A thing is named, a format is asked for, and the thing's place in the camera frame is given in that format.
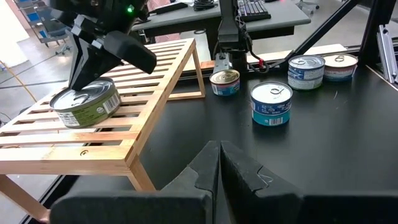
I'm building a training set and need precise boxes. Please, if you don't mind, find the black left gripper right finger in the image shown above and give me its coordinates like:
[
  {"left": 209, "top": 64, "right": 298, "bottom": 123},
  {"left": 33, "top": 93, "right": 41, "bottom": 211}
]
[{"left": 220, "top": 140, "right": 398, "bottom": 224}]

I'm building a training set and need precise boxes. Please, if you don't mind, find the green label can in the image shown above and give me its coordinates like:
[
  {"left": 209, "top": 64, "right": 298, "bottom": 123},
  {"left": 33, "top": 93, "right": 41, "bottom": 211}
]
[{"left": 49, "top": 77, "right": 123, "bottom": 129}]

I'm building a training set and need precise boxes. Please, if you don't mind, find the yellow floor cable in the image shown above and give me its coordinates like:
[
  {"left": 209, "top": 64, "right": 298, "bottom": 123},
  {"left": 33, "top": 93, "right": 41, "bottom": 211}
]
[{"left": 0, "top": 60, "right": 39, "bottom": 103}]

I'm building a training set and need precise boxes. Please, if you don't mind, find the coiled black cable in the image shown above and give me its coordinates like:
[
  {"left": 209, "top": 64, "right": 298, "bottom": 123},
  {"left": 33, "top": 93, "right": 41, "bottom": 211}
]
[{"left": 192, "top": 0, "right": 219, "bottom": 12}]

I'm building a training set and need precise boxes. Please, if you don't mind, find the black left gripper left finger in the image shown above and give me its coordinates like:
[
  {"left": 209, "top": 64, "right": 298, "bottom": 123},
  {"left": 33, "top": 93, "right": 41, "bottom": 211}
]
[{"left": 49, "top": 139, "right": 220, "bottom": 224}]

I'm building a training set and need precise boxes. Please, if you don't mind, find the silver aluminium extrusion bar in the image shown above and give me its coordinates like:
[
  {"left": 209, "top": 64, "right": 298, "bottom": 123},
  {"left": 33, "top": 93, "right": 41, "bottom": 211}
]
[{"left": 376, "top": 24, "right": 398, "bottom": 85}]

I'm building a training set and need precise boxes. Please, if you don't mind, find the wooden slatted shelf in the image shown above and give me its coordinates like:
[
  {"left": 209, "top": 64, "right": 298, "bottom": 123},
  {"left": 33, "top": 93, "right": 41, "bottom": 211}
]
[{"left": 0, "top": 37, "right": 206, "bottom": 223}]

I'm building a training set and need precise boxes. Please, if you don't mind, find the blue office chair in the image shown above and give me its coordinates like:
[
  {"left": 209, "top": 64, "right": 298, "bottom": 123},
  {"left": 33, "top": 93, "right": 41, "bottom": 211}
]
[{"left": 14, "top": 0, "right": 74, "bottom": 56}]

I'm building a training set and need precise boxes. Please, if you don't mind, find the pink blue label can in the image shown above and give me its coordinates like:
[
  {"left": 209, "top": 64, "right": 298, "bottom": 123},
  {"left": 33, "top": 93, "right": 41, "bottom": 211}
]
[
  {"left": 209, "top": 68, "right": 241, "bottom": 96},
  {"left": 322, "top": 52, "right": 359, "bottom": 82}
]

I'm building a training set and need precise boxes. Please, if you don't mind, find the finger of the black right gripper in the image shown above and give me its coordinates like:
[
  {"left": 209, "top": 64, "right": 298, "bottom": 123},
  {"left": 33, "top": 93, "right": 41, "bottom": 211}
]
[
  {"left": 74, "top": 30, "right": 158, "bottom": 91},
  {"left": 68, "top": 37, "right": 83, "bottom": 91}
]

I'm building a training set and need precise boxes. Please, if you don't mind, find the blue white label can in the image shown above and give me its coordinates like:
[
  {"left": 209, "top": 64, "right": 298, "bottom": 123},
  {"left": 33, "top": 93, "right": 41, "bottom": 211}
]
[{"left": 287, "top": 55, "right": 326, "bottom": 91}]

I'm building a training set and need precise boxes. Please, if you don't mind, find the blue teal tuna can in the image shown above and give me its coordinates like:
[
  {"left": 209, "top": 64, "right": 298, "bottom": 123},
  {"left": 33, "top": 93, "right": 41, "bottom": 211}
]
[{"left": 250, "top": 81, "right": 294, "bottom": 127}]

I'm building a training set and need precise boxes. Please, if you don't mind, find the black keyboard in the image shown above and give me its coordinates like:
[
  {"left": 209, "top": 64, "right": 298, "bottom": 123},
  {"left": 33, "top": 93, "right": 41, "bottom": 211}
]
[{"left": 236, "top": 0, "right": 271, "bottom": 23}]

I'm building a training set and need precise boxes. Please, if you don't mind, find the black aluminium table frame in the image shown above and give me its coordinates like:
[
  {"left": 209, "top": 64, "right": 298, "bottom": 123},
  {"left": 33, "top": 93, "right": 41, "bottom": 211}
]
[{"left": 273, "top": 0, "right": 398, "bottom": 86}]

